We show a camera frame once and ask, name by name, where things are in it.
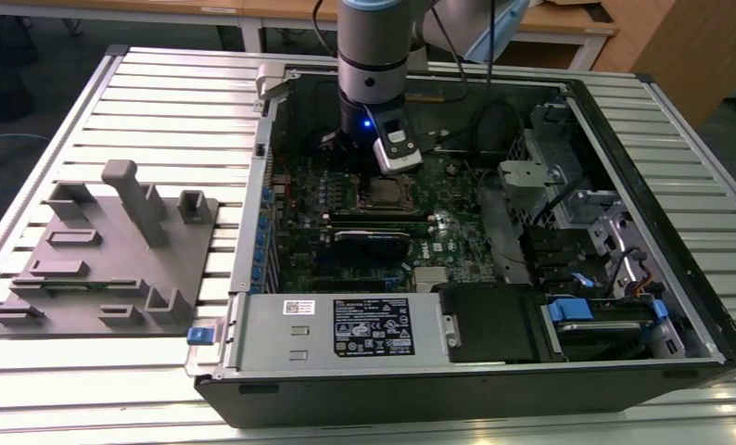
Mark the silver drive cage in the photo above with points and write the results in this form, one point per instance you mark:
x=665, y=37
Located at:
x=528, y=178

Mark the black graphics card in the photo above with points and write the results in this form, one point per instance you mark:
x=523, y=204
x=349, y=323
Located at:
x=371, y=248

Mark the black plastic disk bay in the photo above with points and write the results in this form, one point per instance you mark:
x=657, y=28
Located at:
x=559, y=252

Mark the black PC case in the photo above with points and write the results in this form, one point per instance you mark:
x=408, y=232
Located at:
x=404, y=403

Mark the wooden cabinet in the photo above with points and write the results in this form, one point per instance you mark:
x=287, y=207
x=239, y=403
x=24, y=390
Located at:
x=701, y=46

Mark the wooden desk white frame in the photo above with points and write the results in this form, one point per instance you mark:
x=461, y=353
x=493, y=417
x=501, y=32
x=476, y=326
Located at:
x=95, y=3
x=577, y=25

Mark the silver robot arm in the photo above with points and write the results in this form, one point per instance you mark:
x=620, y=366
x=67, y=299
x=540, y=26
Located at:
x=371, y=46

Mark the CPU socket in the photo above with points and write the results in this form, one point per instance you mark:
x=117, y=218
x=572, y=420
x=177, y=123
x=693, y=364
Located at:
x=363, y=208

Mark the grey parts rack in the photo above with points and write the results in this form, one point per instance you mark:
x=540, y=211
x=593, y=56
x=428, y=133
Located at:
x=125, y=259

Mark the green motherboard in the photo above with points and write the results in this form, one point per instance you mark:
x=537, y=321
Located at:
x=467, y=259

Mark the blue case latch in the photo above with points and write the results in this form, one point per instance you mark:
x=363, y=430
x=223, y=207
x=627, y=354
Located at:
x=200, y=336

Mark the silver chipset heatsink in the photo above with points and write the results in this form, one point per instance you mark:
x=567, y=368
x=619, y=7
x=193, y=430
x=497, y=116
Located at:
x=432, y=275

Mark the black office chair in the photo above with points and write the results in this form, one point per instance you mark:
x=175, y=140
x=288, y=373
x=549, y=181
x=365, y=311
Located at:
x=3, y=79

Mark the hard disk in blue carrier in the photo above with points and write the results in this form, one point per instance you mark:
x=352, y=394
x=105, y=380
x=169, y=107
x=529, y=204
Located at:
x=568, y=309

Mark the silver CPU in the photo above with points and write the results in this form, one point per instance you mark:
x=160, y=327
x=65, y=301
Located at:
x=387, y=192

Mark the silver power supply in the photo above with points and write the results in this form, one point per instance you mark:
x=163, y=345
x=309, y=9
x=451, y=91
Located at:
x=261, y=324

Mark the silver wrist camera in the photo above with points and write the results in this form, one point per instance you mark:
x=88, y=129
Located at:
x=399, y=160

